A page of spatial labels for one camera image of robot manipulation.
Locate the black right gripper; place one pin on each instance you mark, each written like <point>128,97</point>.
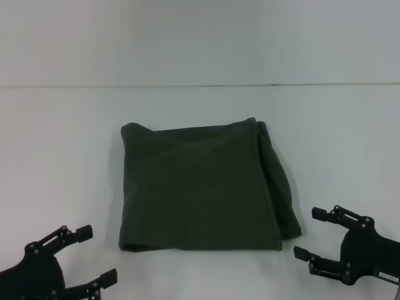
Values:
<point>365,253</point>

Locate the dark green t-shirt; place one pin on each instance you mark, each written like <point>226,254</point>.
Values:
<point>200,187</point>

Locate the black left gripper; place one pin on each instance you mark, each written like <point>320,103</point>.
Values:
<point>31,272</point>

